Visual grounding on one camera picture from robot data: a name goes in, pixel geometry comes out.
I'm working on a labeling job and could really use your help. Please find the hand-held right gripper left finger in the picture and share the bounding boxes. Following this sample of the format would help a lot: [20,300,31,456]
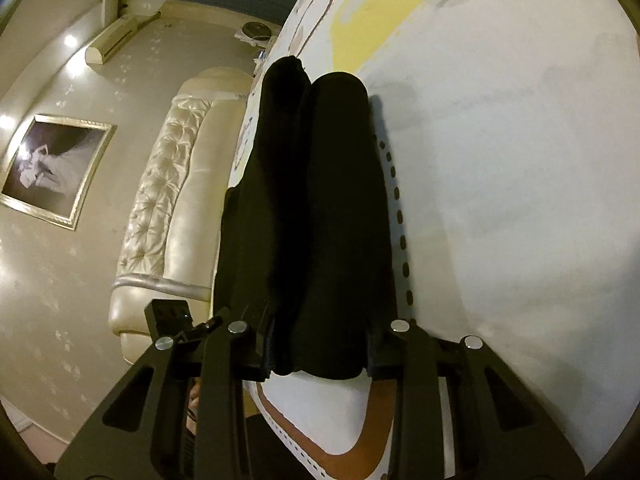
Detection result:
[55,305,273,480]

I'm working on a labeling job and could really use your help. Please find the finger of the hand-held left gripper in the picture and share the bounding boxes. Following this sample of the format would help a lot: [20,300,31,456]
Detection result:
[144,300,223,346]

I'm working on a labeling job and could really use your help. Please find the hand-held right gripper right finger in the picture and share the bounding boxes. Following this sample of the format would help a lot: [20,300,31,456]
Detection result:
[369,320,588,480]

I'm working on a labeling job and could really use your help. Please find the black pants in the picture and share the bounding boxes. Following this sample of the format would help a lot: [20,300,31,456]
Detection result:
[212,56,398,380]

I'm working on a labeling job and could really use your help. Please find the cream tufted headboard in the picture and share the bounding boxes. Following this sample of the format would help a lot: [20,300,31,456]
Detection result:
[109,66,256,366]

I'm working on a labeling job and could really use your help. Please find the framed black-and-white picture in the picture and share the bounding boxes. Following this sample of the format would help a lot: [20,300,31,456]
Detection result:
[0,114,117,232]

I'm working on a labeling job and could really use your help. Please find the white patterned bedspread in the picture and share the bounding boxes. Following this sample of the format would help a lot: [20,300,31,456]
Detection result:
[225,0,640,480]

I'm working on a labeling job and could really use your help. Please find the round white device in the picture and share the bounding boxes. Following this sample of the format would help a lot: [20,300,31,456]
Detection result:
[235,21,277,43]

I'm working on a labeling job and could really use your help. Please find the white wall air conditioner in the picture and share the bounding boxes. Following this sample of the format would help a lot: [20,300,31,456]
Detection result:
[85,12,161,65]

